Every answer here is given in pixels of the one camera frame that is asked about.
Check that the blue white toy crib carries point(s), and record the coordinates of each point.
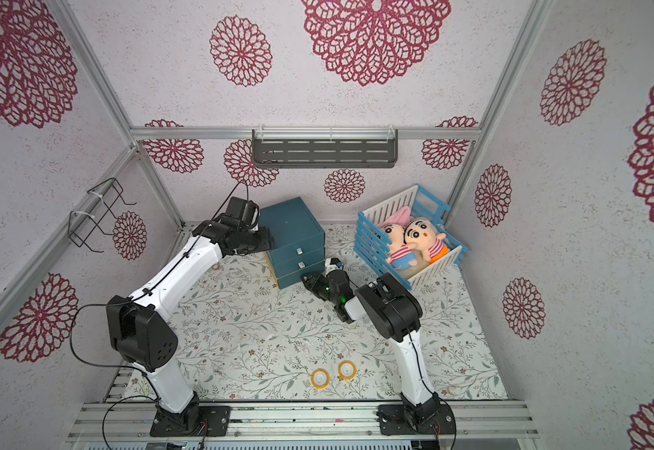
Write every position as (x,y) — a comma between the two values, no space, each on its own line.
(372,245)

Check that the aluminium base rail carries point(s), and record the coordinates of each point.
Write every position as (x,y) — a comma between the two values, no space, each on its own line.
(113,423)

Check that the black wire wall rack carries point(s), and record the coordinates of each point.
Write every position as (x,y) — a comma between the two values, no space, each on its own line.
(83,223)

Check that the boy plush doll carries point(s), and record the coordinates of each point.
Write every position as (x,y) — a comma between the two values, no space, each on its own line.
(422,236)

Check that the teal drawer cabinet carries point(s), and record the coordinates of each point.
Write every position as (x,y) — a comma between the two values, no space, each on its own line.
(299,241)

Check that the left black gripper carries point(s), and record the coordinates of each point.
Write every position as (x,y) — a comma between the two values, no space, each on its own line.
(265,242)

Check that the pink plush doll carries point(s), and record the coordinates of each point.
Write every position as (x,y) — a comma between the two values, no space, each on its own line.
(400,255)

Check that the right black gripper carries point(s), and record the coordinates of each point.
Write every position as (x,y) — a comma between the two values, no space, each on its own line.
(316,282)

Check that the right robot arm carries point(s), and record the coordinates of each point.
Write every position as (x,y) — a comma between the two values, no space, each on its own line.
(396,314)

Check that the yellow tape roll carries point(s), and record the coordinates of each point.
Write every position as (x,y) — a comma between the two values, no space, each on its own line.
(346,370)
(320,379)

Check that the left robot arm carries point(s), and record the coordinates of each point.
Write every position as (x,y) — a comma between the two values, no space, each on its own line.
(139,328)

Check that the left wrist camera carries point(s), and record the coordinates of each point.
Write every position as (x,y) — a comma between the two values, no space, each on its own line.
(241,214)

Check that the grey wall shelf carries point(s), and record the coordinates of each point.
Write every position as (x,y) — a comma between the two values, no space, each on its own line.
(327,150)

